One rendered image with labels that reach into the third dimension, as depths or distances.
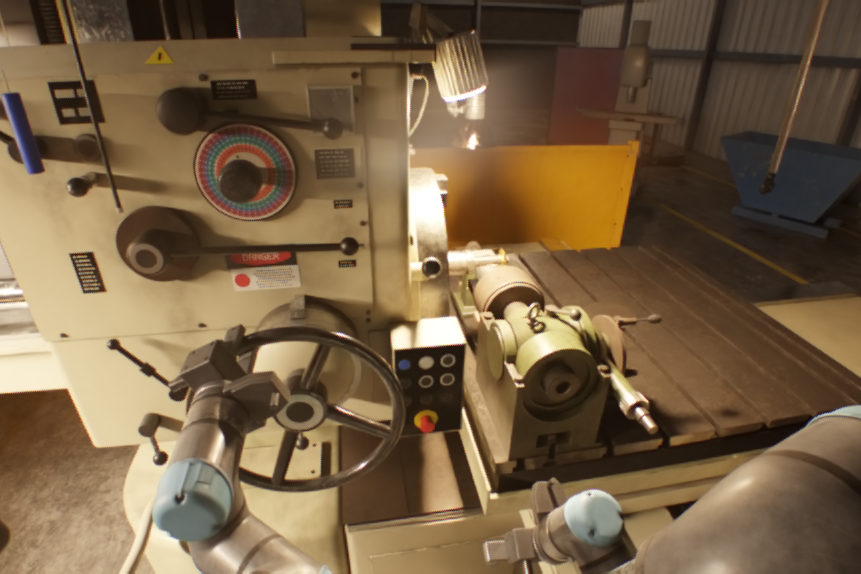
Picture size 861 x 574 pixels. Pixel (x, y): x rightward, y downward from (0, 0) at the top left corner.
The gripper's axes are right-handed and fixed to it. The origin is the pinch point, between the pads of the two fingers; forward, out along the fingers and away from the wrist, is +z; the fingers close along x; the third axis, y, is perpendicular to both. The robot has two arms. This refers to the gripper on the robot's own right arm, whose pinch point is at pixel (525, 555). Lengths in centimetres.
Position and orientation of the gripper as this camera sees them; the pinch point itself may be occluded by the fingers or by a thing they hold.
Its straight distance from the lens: 102.5
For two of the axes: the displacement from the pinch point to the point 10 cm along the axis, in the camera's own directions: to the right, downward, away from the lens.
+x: 9.8, 0.5, 2.0
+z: -1.9, 6.3, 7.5
